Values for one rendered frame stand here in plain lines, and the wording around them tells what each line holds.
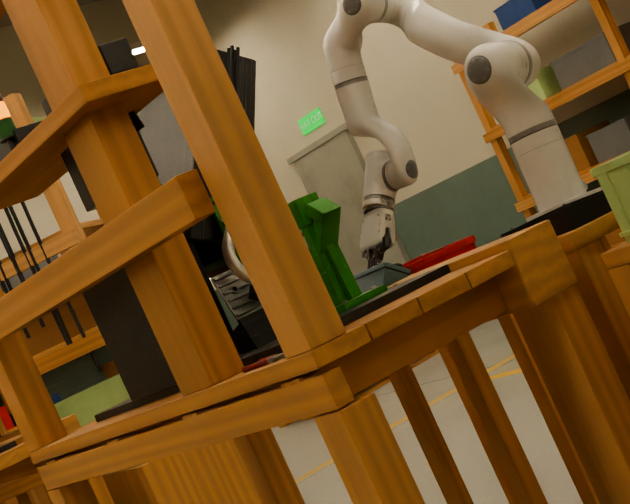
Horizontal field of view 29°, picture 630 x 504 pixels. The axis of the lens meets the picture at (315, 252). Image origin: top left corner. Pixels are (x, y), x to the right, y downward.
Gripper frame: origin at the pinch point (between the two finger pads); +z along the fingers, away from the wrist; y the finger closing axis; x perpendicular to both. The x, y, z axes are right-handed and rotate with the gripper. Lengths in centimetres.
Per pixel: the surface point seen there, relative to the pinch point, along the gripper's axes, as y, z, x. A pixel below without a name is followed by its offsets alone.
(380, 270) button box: -11.1, 4.9, 5.4
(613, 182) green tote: -79, 1, -5
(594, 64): 305, -324, -370
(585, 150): 350, -286, -404
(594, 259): -59, 9, -19
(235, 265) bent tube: -2.9, 10.5, 40.5
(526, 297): -59, 22, 1
